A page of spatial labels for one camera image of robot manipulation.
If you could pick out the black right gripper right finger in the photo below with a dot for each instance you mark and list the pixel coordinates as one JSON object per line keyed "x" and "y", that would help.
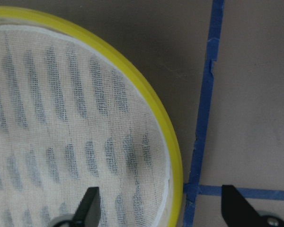
{"x": 238, "y": 212}

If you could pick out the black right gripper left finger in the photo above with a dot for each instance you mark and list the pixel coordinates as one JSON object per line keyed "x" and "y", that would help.
{"x": 88, "y": 213}

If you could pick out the yellow bamboo steamer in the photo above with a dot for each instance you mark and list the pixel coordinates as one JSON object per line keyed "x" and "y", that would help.
{"x": 75, "y": 114}

